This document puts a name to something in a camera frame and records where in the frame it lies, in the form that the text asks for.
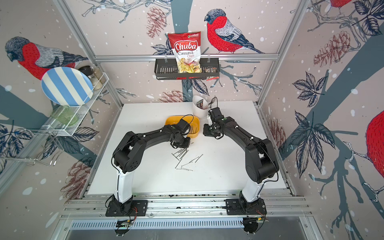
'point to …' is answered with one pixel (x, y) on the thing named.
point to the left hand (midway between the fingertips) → (190, 143)
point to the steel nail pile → (179, 154)
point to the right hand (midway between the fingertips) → (204, 131)
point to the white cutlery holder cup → (200, 107)
